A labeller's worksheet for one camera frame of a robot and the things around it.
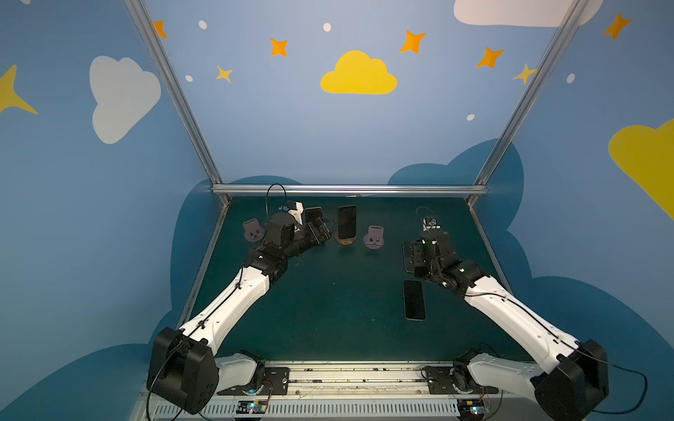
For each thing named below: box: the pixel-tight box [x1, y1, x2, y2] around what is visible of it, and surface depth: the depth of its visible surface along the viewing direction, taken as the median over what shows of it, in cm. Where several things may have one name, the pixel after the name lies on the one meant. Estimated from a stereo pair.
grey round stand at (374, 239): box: [363, 224, 385, 250], surface depth 104 cm
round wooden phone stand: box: [335, 234, 358, 246], surface depth 108 cm
